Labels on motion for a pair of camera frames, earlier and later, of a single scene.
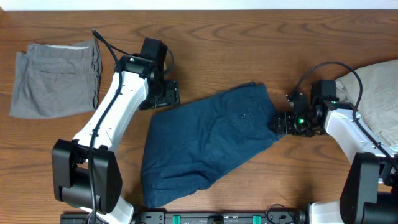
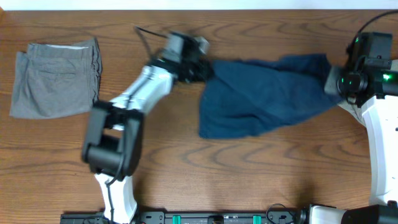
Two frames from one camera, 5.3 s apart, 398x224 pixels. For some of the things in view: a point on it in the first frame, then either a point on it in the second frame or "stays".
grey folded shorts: [53, 79] stays
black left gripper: [172, 97] to [199, 72]
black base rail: [203, 217] stays
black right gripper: [284, 123] to [331, 81]
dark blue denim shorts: [191, 147] to [242, 97]
